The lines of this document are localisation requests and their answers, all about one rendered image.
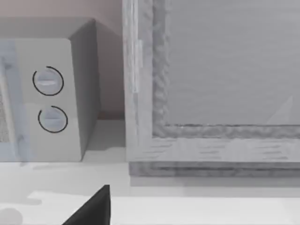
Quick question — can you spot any grey microwave knob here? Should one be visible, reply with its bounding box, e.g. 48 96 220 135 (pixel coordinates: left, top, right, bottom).
32 66 65 96
37 105 69 134

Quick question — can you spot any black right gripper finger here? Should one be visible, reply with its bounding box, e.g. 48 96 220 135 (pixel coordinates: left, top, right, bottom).
61 184 111 225

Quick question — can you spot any pale microwave oven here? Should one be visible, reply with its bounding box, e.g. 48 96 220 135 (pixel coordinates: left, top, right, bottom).
0 16 102 163

